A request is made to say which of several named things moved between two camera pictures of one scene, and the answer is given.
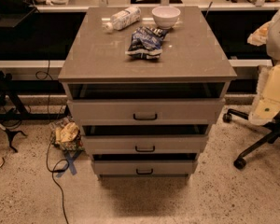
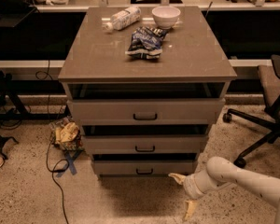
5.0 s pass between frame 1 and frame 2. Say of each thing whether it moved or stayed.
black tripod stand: moved
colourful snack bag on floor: stayed
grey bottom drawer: stayed
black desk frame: stayed
